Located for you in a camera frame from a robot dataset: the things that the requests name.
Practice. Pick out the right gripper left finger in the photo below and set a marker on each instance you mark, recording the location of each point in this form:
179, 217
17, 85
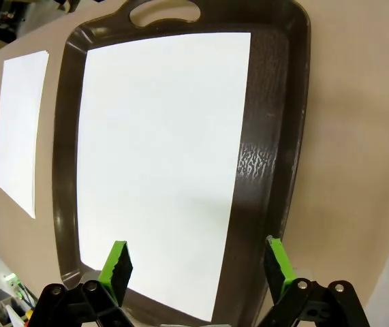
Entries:
119, 272

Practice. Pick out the brown plastic tray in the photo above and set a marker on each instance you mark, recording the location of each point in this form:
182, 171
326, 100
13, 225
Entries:
269, 102

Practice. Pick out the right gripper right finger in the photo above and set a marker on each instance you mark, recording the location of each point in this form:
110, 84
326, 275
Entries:
279, 269

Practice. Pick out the white A4 paper stack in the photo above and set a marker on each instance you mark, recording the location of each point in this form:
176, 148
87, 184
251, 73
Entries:
20, 136

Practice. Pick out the white A4 paper pile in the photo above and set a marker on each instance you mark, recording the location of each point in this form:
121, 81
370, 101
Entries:
163, 153

